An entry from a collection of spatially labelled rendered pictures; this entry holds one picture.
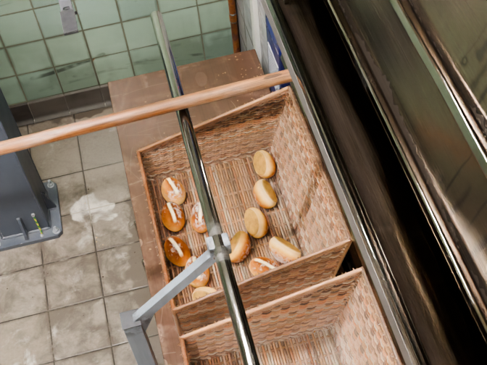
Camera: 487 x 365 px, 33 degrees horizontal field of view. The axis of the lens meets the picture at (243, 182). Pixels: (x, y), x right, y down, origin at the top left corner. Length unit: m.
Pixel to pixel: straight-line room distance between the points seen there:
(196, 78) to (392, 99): 1.40
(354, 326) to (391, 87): 0.78
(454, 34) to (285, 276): 1.06
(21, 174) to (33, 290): 0.44
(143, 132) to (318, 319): 0.89
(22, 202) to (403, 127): 1.90
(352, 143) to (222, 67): 1.36
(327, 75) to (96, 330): 1.62
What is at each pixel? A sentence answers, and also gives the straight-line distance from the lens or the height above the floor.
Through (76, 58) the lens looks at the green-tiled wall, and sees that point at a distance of 3.38.
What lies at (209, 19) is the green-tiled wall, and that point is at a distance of 3.35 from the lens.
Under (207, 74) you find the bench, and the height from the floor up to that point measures 0.58.
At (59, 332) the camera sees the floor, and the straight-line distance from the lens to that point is 2.97.
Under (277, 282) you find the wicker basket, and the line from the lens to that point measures 2.08.
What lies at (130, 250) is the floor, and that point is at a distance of 3.07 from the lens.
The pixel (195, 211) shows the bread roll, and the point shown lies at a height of 0.64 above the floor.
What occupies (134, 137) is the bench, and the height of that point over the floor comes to 0.58.
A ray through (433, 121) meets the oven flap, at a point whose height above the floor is 1.54.
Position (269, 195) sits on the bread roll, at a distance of 2.34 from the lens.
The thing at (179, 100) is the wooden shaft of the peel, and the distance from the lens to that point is 1.84.
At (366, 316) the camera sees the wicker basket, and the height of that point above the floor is 0.79.
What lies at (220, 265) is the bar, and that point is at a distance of 1.61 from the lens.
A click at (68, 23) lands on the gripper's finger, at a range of 1.75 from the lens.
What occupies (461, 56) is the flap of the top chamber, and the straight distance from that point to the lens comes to 1.13.
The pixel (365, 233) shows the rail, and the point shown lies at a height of 1.43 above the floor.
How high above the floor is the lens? 2.54
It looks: 53 degrees down
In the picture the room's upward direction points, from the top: 7 degrees counter-clockwise
